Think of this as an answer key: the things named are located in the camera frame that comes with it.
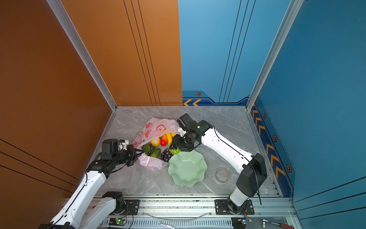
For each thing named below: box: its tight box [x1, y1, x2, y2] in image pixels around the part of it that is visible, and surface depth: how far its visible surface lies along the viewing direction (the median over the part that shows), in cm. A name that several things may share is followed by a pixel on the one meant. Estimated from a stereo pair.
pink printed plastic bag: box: [132, 117, 181, 172], surface depth 91 cm
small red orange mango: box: [160, 134, 169, 147], surface depth 97 cm
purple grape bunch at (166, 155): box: [159, 147, 174, 163], surface depth 89 cm
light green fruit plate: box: [167, 150, 208, 188], surface depth 87 cm
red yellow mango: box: [160, 134, 169, 142], surface depth 97 cm
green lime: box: [169, 148, 182, 156], surface depth 74 cm
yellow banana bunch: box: [165, 132, 176, 146], surface depth 97 cm
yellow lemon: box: [150, 137, 161, 147], surface depth 96 cm
